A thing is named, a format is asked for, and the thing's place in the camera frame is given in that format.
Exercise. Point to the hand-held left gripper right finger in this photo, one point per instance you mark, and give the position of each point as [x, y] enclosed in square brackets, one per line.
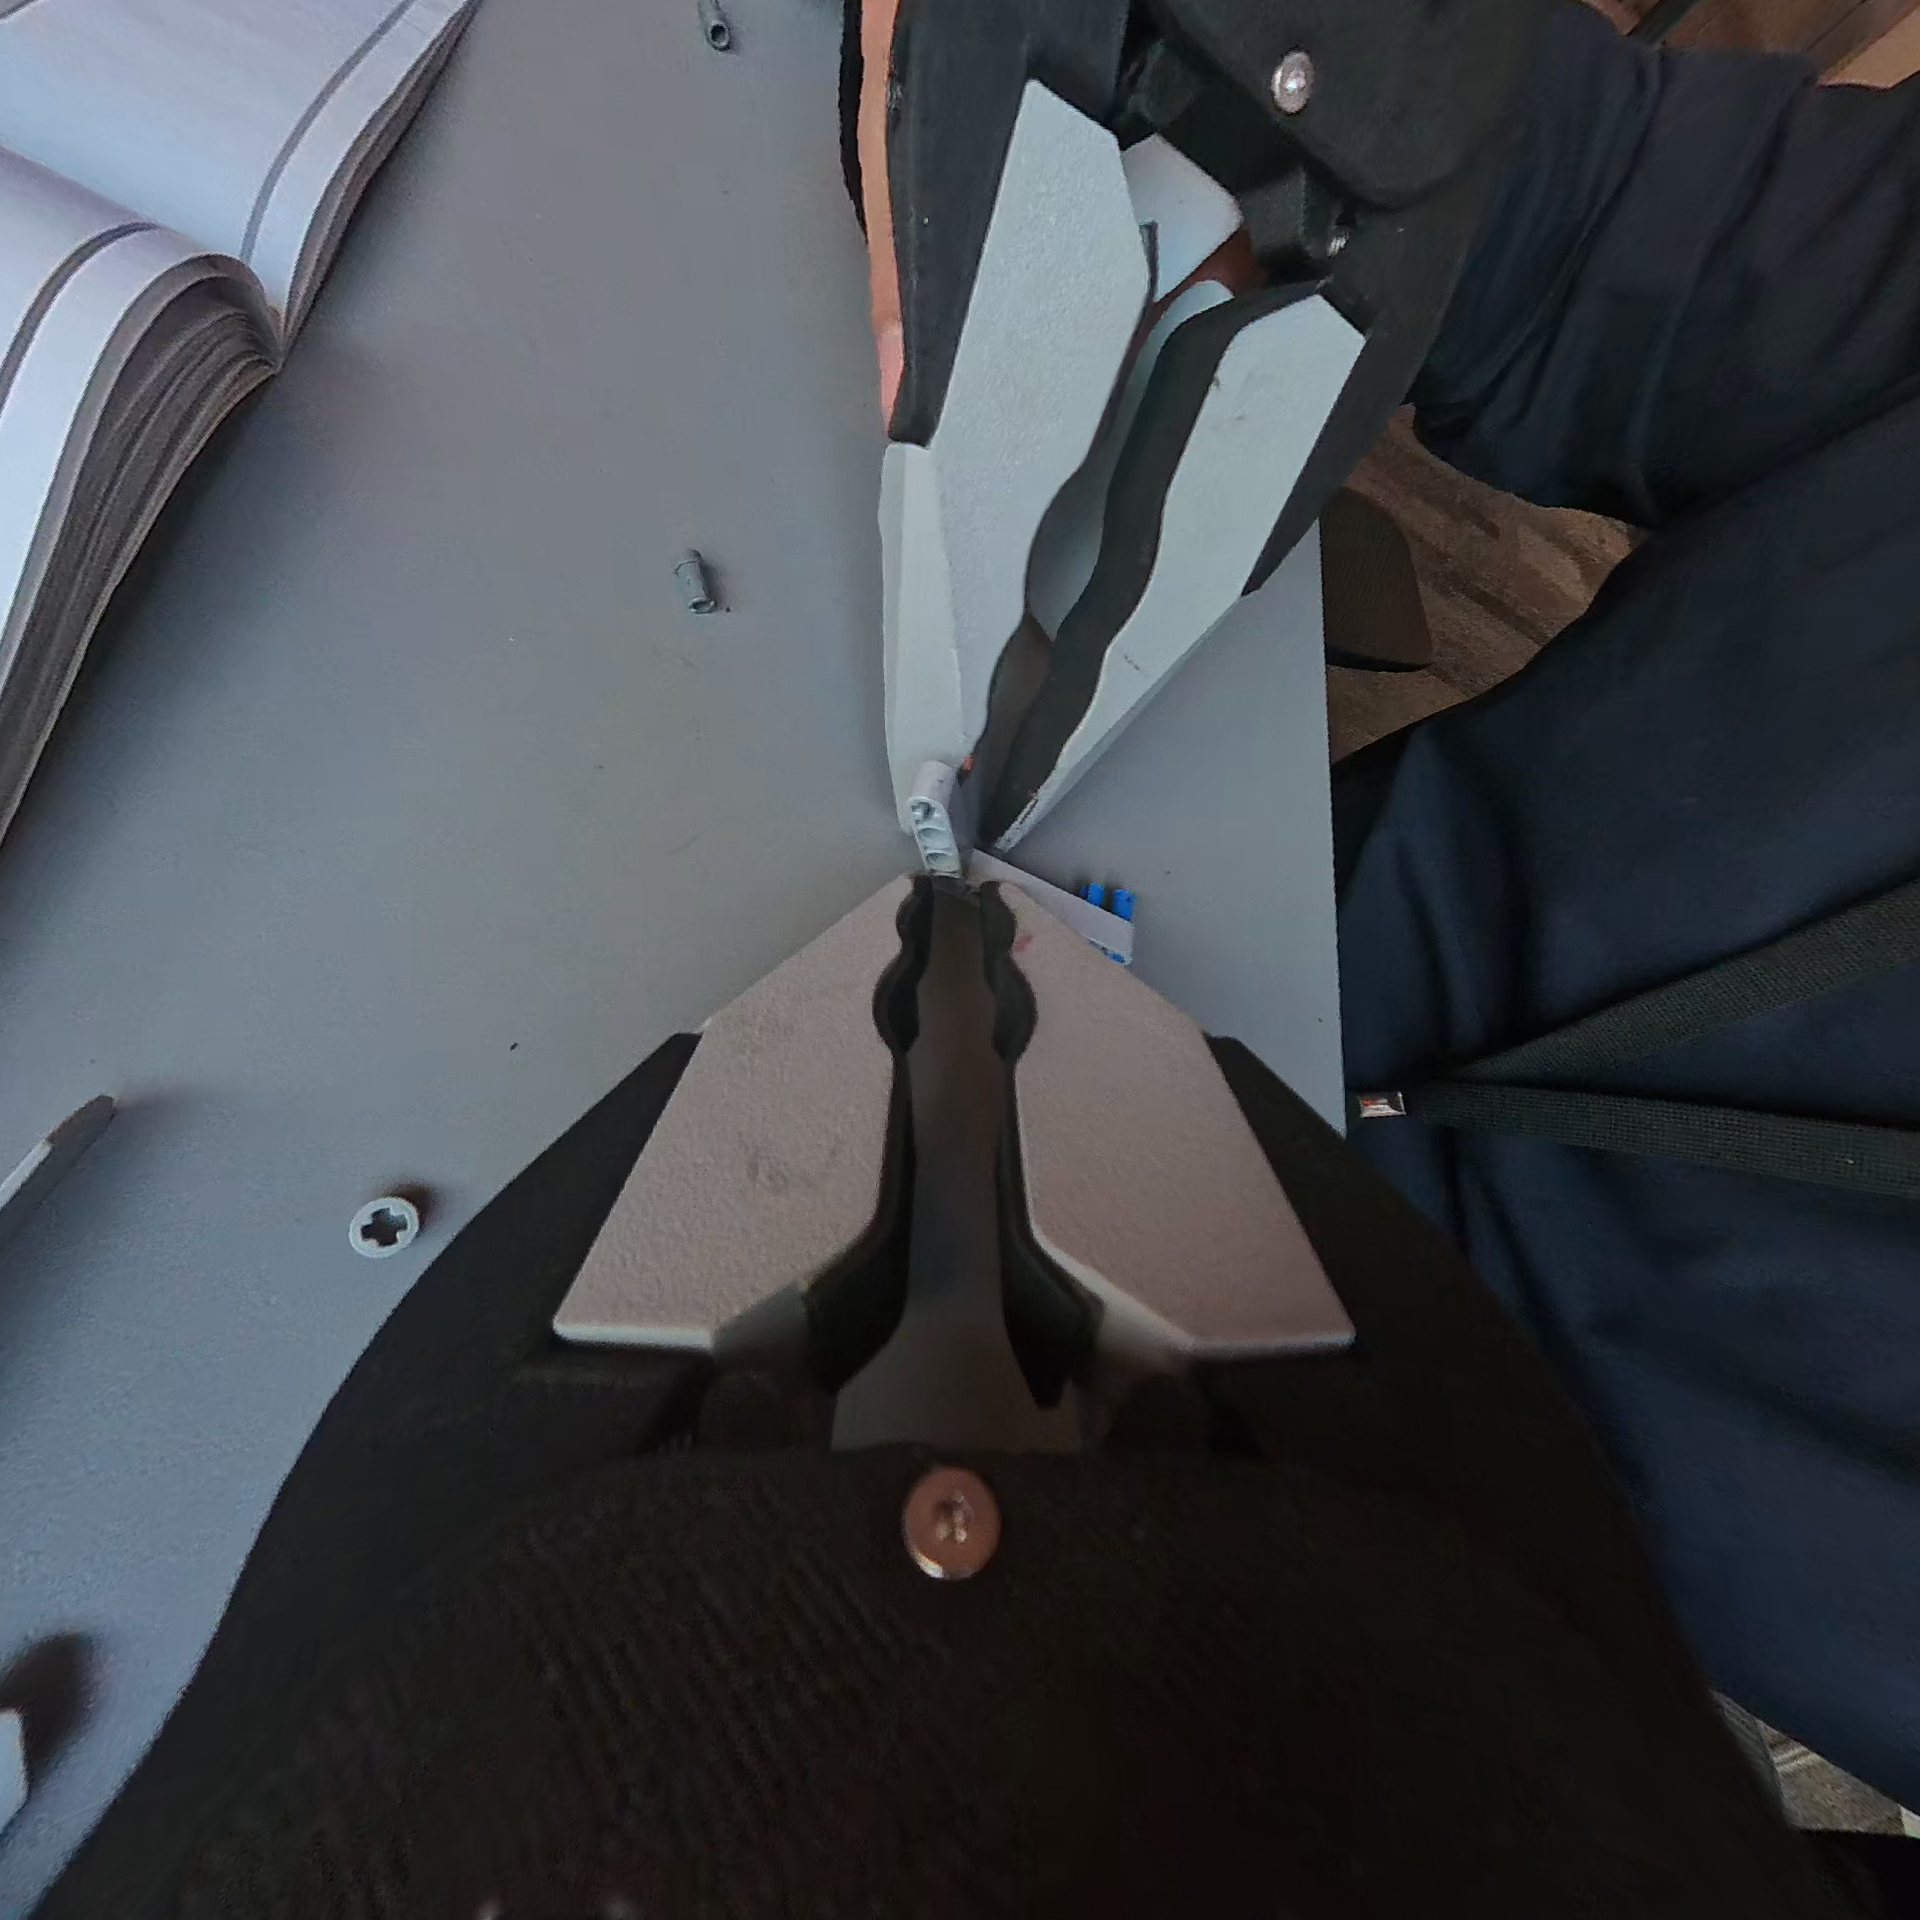
[1171, 1184]

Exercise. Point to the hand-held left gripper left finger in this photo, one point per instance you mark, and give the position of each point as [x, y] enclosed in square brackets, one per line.
[750, 1184]

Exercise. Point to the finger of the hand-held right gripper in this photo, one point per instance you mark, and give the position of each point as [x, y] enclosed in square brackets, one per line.
[1245, 452]
[1037, 300]

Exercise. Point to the grey angled lego beam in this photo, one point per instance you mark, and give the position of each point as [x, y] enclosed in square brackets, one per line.
[934, 818]

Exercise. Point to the person's right forearm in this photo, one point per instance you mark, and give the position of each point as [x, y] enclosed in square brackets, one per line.
[1651, 270]

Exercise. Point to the grey lego bush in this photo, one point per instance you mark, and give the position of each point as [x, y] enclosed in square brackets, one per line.
[387, 1225]

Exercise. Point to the dark grey lego pin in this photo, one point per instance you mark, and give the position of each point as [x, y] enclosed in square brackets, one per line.
[696, 580]
[719, 28]

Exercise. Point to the long dark grey lego panel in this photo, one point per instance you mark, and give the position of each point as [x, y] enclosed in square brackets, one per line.
[61, 1148]

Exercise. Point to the short grey lego panel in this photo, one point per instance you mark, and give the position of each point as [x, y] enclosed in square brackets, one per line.
[9, 1764]

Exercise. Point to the person's right hand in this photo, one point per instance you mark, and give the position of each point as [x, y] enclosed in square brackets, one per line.
[879, 317]

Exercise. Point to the grey fabric seat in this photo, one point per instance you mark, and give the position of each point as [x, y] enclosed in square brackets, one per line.
[1846, 1786]

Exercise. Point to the white instruction booklet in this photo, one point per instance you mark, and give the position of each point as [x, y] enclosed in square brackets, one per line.
[119, 376]

